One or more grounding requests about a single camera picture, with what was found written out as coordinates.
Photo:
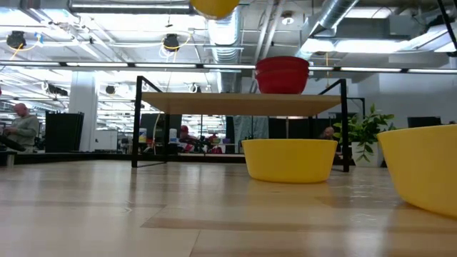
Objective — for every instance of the small green potted plant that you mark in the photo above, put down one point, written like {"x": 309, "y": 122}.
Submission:
{"x": 362, "y": 133}

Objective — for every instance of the grey fabric panel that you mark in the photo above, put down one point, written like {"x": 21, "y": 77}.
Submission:
{"x": 251, "y": 130}

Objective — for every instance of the person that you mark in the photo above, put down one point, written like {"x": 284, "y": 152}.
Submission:
{"x": 327, "y": 132}
{"x": 25, "y": 130}
{"x": 184, "y": 133}

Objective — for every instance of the black monitor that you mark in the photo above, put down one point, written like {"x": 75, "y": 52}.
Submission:
{"x": 424, "y": 122}

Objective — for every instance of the black ceiling-mounted device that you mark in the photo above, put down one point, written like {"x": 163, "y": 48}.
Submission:
{"x": 171, "y": 42}
{"x": 16, "y": 38}

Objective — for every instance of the black aluminium table frame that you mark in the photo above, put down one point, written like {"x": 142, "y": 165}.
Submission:
{"x": 71, "y": 157}

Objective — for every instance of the black partition cabinet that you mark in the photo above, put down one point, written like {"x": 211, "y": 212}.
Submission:
{"x": 64, "y": 132}

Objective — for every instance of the floral bowl with red outside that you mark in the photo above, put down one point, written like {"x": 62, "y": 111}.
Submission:
{"x": 282, "y": 72}
{"x": 282, "y": 61}
{"x": 282, "y": 85}

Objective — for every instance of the silver round air duct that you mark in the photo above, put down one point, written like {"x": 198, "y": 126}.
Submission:
{"x": 333, "y": 14}
{"x": 225, "y": 39}

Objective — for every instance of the white ceiling sensor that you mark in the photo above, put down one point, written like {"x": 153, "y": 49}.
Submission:
{"x": 287, "y": 18}

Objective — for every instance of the yellow plastic mini bowl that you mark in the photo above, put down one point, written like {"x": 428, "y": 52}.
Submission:
{"x": 214, "y": 9}
{"x": 289, "y": 160}
{"x": 425, "y": 167}

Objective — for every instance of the long ceiling light strip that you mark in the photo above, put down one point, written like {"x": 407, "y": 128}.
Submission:
{"x": 160, "y": 65}

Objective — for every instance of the white square pillar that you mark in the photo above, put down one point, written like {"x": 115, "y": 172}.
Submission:
{"x": 83, "y": 107}

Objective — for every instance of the white wipes canister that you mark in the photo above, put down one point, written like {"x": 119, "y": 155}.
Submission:
{"x": 173, "y": 135}
{"x": 143, "y": 135}

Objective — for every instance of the wooden shelf with black legs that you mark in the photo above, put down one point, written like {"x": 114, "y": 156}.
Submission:
{"x": 242, "y": 104}

